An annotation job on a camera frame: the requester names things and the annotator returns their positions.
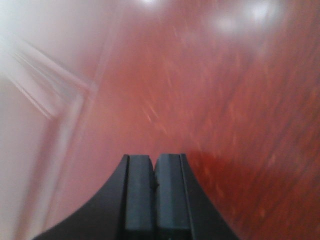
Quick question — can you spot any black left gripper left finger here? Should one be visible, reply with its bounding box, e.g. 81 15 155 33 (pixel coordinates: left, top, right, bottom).
35 154 153 240

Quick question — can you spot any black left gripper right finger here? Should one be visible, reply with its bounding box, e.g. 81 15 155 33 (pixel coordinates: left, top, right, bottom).
155 153 238 240

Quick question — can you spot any brown wooden door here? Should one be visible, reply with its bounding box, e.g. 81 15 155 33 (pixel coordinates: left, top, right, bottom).
0 0 320 240

